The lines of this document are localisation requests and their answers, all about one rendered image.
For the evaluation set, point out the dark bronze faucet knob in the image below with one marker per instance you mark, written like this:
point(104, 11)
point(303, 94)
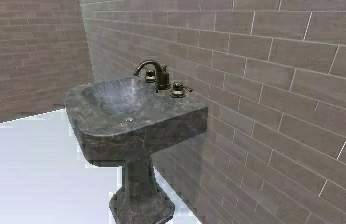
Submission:
point(150, 76)
point(177, 90)

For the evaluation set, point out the dark bronze curved faucet spout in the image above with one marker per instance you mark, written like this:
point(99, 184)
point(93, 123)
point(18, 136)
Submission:
point(161, 75)

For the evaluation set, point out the dark grey marble pedestal sink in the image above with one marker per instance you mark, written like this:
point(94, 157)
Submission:
point(121, 133)

